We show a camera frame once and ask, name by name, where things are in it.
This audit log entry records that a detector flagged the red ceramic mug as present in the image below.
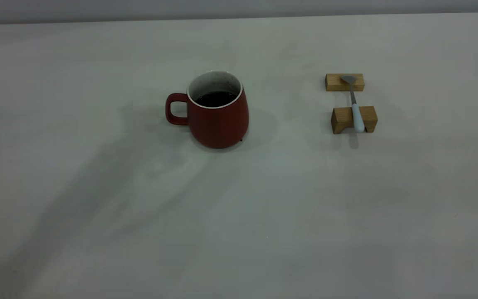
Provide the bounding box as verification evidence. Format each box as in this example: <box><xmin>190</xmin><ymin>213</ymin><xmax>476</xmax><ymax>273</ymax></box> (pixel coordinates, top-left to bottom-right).
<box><xmin>165</xmin><ymin>70</ymin><xmax>250</xmax><ymax>149</ymax></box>

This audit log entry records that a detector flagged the metal spoon pale blue handle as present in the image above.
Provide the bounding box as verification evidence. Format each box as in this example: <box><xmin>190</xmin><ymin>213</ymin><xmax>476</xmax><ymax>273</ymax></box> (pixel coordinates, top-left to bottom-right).
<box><xmin>340</xmin><ymin>75</ymin><xmax>366</xmax><ymax>133</ymax></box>

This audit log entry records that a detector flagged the black coffee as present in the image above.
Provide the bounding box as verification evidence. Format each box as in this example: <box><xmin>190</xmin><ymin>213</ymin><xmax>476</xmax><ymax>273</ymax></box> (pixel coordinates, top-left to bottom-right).
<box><xmin>195</xmin><ymin>91</ymin><xmax>238</xmax><ymax>108</ymax></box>

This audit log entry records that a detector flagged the arched wooden block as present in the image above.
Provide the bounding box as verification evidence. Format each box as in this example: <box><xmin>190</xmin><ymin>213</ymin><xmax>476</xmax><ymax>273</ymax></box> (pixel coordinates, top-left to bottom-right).
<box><xmin>331</xmin><ymin>106</ymin><xmax>378</xmax><ymax>134</ymax></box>

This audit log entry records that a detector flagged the flat wooden block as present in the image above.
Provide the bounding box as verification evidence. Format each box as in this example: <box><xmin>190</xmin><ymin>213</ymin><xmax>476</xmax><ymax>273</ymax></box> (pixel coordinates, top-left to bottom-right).
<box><xmin>325</xmin><ymin>74</ymin><xmax>365</xmax><ymax>92</ymax></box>

